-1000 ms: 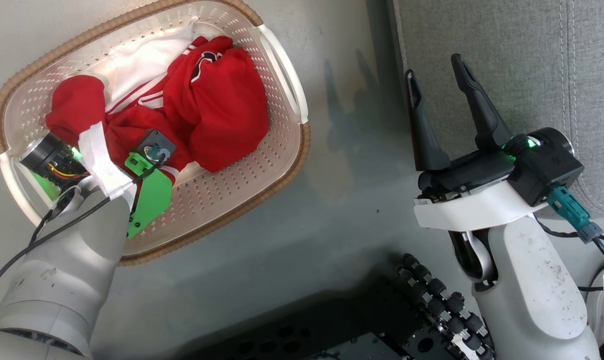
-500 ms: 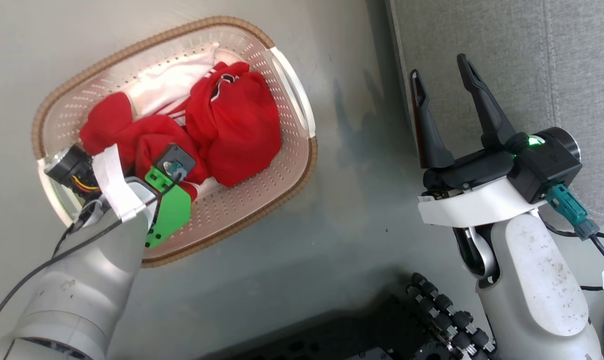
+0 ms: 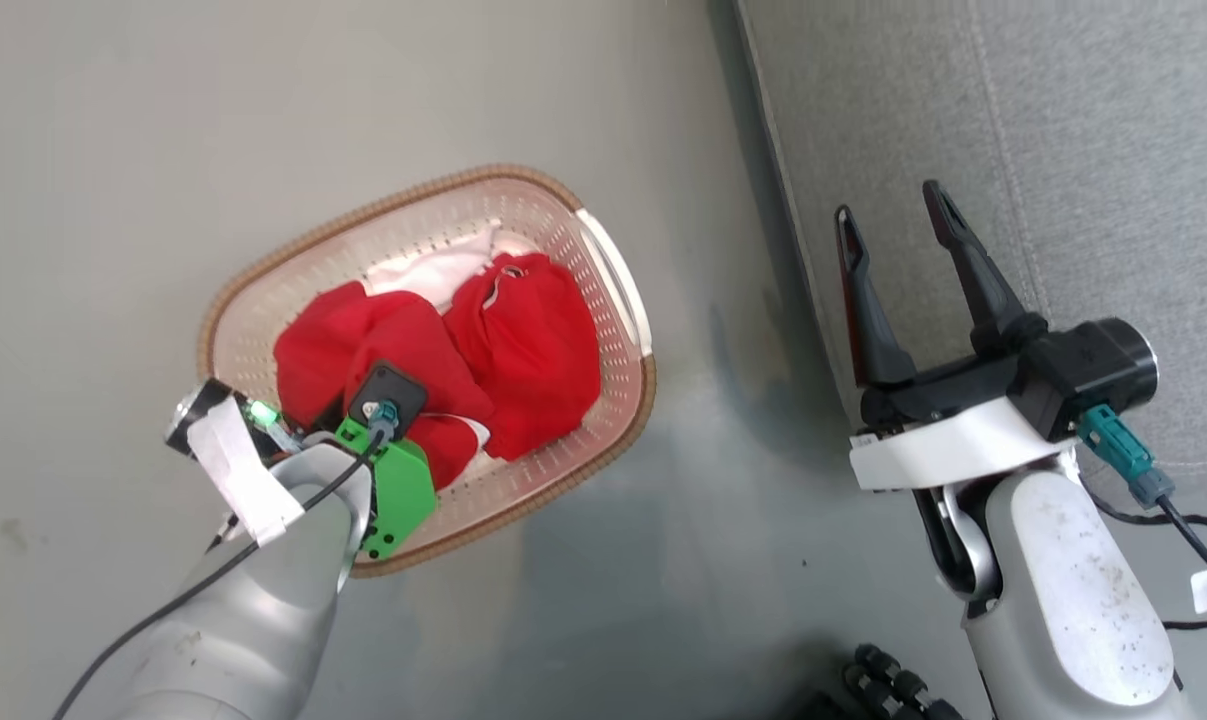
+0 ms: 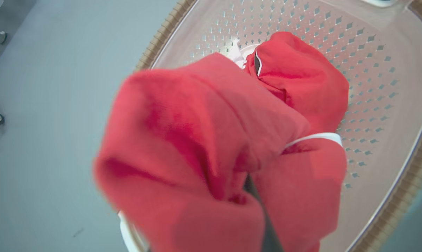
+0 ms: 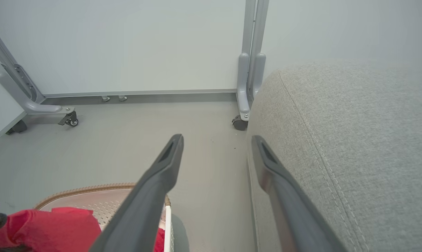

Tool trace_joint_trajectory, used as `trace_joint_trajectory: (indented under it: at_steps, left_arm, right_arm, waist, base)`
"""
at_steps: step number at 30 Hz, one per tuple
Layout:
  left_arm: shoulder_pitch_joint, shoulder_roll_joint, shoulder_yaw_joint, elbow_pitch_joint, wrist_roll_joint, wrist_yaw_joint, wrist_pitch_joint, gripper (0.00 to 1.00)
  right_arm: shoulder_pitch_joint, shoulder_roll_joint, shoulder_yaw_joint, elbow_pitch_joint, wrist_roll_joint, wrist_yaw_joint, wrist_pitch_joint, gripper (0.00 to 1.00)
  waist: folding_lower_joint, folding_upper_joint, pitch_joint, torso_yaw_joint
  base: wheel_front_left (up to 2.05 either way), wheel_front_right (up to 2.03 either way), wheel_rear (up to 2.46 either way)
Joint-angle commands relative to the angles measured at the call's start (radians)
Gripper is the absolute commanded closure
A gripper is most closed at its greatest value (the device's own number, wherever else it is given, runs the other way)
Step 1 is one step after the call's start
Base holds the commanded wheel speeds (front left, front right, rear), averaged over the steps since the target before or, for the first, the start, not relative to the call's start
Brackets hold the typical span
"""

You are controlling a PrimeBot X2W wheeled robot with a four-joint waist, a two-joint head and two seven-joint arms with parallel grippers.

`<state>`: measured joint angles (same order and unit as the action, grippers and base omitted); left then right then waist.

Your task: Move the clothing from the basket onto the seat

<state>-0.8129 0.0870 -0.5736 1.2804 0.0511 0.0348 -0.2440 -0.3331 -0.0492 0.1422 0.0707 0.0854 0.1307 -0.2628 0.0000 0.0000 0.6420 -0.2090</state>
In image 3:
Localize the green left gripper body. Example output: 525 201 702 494
335 416 438 562

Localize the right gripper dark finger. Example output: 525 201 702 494
922 180 1049 356
834 205 917 389

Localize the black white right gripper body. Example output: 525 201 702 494
848 348 1076 492

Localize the red jersey garment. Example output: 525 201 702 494
273 251 604 493

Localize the white perforated laundry basket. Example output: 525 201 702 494
196 163 657 579

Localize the grey fabric sofa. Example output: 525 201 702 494
733 0 1207 473

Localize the black cylindrical right gripper motor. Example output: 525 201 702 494
1098 317 1160 406

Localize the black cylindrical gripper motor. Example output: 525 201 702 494
166 378 304 459
1098 317 1160 406

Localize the white tape strip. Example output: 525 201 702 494
185 395 306 547

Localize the black cylindrical left gripper motor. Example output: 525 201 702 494
166 378 304 459

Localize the white cloth garment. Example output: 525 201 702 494
363 222 539 311

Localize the thin black looped cable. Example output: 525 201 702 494
1078 475 1207 633

